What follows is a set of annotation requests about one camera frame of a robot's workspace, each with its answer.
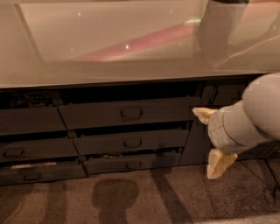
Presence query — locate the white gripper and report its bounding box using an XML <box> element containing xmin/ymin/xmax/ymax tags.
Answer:
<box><xmin>192</xmin><ymin>101</ymin><xmax>273</xmax><ymax>179</ymax></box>

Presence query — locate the dark drawer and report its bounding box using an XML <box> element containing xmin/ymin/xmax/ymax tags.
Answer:
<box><xmin>0</xmin><ymin>138</ymin><xmax>77</xmax><ymax>162</ymax></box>
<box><xmin>0</xmin><ymin>161</ymin><xmax>88</xmax><ymax>186</ymax></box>
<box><xmin>83</xmin><ymin>150</ymin><xmax>181</xmax><ymax>175</ymax></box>
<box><xmin>0</xmin><ymin>107</ymin><xmax>65</xmax><ymax>136</ymax></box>
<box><xmin>59</xmin><ymin>97</ymin><xmax>200</xmax><ymax>130</ymax></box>
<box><xmin>73</xmin><ymin>129</ymin><xmax>189</xmax><ymax>155</ymax></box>

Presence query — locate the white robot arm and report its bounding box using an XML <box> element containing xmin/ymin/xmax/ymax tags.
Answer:
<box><xmin>192</xmin><ymin>73</ymin><xmax>280</xmax><ymax>179</ymax></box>

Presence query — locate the dark cabinet frame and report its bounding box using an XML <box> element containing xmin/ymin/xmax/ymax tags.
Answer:
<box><xmin>0</xmin><ymin>73</ymin><xmax>280</xmax><ymax>187</ymax></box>

